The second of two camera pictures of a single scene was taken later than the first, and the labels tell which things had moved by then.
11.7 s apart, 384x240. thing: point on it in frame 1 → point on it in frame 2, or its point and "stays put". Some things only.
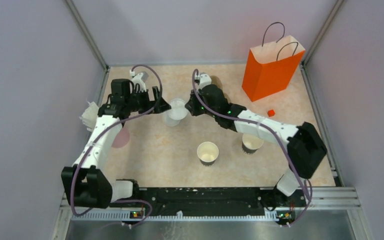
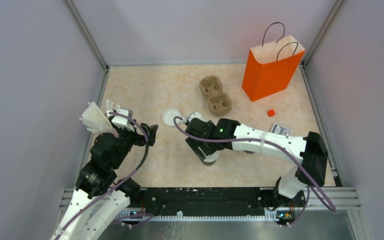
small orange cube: (271, 113) stays put
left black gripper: (149, 104) → (140, 138)
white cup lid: (170, 121) stays put
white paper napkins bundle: (89, 116) stays put
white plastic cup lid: (178, 110) → (212, 157)
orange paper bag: (269, 68) stays put
